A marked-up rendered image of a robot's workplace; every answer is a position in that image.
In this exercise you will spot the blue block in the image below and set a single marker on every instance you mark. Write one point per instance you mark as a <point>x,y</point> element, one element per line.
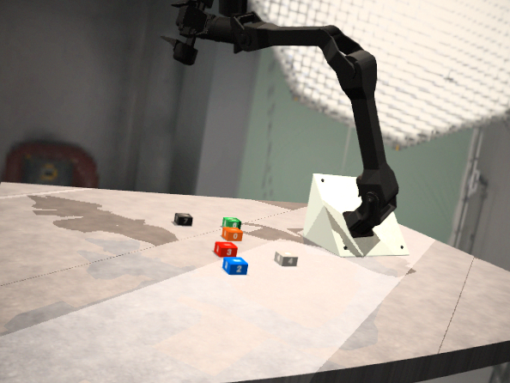
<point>235,266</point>

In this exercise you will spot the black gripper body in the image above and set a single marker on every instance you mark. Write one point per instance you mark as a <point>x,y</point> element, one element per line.
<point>185,52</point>

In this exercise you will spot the orange block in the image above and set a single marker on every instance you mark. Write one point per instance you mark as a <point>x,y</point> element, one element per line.
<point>232,234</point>

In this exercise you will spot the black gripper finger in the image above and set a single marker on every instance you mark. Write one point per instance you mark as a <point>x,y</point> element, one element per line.
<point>183,3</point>
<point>171,41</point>

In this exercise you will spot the red block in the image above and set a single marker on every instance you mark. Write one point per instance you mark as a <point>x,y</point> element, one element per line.
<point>225,250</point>

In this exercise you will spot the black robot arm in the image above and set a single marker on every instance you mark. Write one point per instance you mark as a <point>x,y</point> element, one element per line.
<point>357,76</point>

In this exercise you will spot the green block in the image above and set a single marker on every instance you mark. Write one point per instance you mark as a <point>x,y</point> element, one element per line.
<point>231,222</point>

